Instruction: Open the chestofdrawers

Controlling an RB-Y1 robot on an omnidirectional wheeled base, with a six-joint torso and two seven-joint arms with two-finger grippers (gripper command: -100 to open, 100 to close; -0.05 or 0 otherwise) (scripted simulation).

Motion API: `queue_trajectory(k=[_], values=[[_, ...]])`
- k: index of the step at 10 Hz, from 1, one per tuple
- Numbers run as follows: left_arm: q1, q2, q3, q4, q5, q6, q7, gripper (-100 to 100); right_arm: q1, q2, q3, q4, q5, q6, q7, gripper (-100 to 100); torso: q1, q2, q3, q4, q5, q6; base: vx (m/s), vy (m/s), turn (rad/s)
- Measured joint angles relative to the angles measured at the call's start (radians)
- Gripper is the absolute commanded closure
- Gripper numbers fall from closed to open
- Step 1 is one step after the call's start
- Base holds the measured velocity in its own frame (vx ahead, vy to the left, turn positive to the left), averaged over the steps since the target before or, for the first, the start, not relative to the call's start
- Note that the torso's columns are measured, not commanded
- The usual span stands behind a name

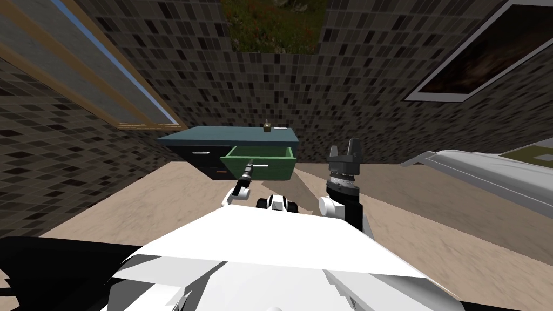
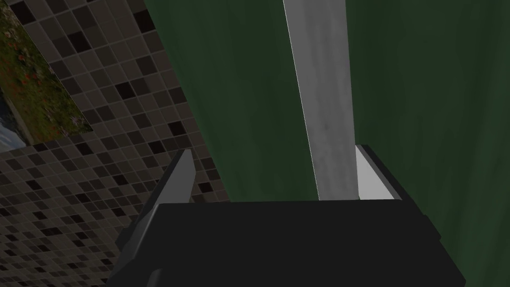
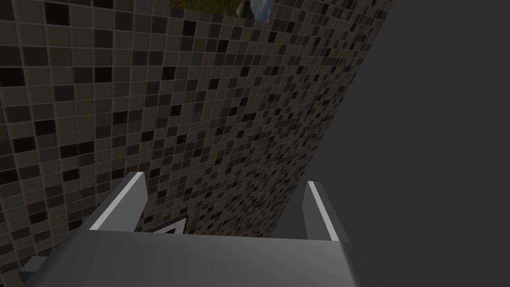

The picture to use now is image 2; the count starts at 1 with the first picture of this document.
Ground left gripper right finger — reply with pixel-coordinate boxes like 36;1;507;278
355;144;403;201

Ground grey bar handle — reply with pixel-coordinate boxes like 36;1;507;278
282;0;361;201

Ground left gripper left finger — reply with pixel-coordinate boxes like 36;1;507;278
115;148;197;251

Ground dark green cupboard door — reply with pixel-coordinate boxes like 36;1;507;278
143;0;510;287

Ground flower meadow wall picture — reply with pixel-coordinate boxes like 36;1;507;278
0;0;95;146

